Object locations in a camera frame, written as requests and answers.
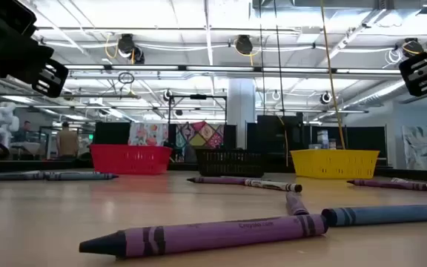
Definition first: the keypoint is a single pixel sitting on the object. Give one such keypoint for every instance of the black gantry frame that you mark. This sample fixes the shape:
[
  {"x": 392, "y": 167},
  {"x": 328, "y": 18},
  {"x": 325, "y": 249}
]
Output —
[{"x": 198, "y": 96}]

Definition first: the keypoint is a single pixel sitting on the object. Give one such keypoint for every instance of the person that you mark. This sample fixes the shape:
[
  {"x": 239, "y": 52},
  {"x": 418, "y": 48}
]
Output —
[
  {"x": 67, "y": 142},
  {"x": 22, "y": 133}
]

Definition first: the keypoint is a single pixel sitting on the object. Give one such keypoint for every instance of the purple crayon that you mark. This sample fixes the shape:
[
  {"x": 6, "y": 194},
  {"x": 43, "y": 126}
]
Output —
[
  {"x": 296, "y": 205},
  {"x": 380, "y": 184},
  {"x": 206, "y": 235},
  {"x": 217, "y": 180}
]

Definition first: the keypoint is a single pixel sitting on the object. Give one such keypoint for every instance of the white robot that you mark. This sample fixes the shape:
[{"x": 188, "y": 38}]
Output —
[{"x": 4, "y": 122}]

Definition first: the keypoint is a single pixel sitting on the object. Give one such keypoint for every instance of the black partition panel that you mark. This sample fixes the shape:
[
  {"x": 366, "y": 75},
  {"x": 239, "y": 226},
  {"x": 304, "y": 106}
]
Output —
[
  {"x": 111, "y": 132},
  {"x": 365, "y": 139}
]

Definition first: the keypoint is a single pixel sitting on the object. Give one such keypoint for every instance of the white box stack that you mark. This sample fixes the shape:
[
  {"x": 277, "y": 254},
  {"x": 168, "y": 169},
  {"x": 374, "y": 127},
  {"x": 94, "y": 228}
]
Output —
[{"x": 322, "y": 139}]

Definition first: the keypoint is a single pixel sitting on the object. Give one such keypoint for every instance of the black plastic basket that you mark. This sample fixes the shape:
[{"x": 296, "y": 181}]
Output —
[{"x": 230, "y": 163}]

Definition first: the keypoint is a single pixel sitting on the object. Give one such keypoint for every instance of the patchwork quilt panel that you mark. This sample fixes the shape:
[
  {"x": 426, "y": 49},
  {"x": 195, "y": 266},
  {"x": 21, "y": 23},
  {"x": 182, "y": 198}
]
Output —
[{"x": 198, "y": 134}]

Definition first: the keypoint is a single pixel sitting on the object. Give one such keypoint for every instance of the red plastic basket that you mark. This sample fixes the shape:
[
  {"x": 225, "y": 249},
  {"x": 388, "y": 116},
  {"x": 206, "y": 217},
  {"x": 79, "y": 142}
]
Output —
[{"x": 130, "y": 159}]

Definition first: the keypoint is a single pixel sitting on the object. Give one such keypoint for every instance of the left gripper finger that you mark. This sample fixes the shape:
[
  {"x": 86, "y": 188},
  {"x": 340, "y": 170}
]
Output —
[{"x": 64, "y": 76}]

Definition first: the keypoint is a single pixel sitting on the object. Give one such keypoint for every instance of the long ceiling light bar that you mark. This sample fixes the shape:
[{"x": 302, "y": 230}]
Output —
[{"x": 217, "y": 68}]

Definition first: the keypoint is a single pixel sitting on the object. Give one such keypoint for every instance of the yellow plastic basket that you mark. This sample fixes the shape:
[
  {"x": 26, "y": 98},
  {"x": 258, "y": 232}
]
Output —
[{"x": 334, "y": 165}]

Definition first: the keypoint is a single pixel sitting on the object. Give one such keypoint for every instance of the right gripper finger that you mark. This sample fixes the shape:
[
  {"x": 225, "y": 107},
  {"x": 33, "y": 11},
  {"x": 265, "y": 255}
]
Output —
[{"x": 403, "y": 68}]

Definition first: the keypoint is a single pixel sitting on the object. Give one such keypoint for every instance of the leaf print panel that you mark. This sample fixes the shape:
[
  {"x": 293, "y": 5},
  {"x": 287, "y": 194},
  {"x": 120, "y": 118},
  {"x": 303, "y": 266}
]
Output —
[{"x": 426, "y": 146}]

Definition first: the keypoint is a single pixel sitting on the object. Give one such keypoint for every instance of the white column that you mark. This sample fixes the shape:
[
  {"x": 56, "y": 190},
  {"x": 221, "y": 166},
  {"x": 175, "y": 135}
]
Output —
[{"x": 241, "y": 111}]

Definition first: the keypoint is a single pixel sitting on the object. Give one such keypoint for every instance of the floral fabric panel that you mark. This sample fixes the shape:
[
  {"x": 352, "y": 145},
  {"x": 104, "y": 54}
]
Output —
[{"x": 148, "y": 133}]

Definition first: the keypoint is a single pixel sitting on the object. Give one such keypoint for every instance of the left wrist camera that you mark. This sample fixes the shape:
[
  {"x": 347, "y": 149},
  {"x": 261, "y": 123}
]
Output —
[{"x": 13, "y": 13}]

